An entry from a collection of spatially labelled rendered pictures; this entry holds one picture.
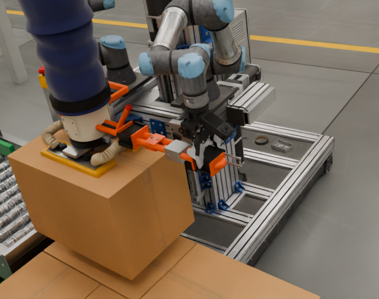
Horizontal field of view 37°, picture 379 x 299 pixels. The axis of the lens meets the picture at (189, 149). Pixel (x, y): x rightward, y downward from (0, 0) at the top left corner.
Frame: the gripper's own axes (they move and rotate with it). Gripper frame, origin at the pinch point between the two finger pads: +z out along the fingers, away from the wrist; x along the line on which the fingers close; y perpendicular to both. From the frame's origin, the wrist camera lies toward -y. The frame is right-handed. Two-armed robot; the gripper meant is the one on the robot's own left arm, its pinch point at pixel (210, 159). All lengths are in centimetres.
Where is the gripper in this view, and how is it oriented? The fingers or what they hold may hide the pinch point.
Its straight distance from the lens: 181.8
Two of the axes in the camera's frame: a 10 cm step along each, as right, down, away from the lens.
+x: -6.3, 5.0, -5.9
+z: 1.5, 8.3, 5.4
